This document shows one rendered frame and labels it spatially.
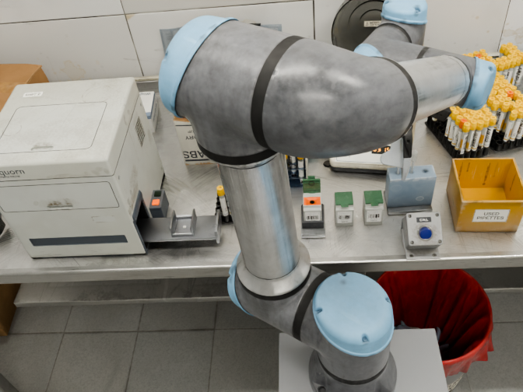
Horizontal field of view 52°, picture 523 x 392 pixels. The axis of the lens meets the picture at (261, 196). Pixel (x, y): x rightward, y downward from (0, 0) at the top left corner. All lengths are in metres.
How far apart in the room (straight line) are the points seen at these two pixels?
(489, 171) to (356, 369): 0.64
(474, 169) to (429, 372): 0.50
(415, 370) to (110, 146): 0.69
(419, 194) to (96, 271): 0.75
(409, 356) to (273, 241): 0.40
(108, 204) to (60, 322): 1.26
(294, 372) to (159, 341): 1.21
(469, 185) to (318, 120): 0.88
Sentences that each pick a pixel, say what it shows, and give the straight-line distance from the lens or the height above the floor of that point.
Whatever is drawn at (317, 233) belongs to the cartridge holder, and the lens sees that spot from 1.21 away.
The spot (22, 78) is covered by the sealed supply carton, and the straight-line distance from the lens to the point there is 1.63.
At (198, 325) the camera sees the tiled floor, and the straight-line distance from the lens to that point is 2.16.
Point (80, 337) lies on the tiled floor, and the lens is 2.28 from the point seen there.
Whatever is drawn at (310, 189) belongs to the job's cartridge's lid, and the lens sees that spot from 1.20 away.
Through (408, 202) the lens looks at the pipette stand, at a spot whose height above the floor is 0.90.
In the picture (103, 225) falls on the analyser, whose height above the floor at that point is 0.99.
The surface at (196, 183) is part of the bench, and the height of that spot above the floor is 0.87.
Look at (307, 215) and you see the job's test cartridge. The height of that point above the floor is 0.93.
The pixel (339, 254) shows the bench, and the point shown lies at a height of 0.88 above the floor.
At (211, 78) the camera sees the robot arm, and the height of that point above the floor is 1.53.
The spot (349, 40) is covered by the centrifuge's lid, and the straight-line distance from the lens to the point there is 1.54.
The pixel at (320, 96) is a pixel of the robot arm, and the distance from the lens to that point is 0.49.
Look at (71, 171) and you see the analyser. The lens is 1.10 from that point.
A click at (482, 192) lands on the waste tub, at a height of 0.88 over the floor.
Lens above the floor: 1.83
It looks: 46 degrees down
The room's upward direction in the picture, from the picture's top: 8 degrees counter-clockwise
